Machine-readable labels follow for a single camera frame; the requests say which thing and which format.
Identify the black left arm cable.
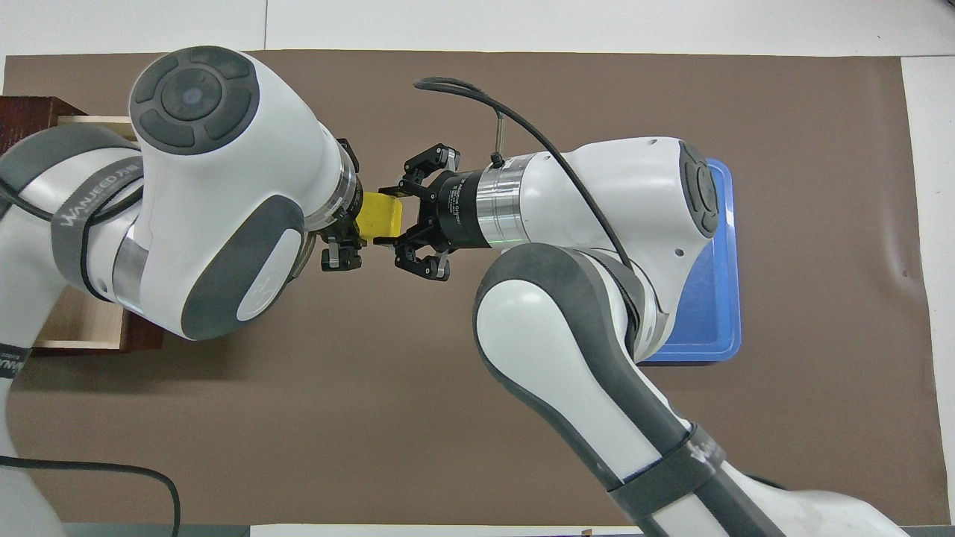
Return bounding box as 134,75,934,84
0,453,184,537

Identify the brown table mat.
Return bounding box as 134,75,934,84
0,49,952,527

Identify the blue plastic tray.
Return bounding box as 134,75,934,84
642,158,742,365

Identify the wooden drawer with white handle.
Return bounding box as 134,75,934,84
34,114,166,353

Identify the yellow block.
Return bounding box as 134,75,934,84
357,192,404,243

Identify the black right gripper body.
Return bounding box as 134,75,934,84
435,170,484,251

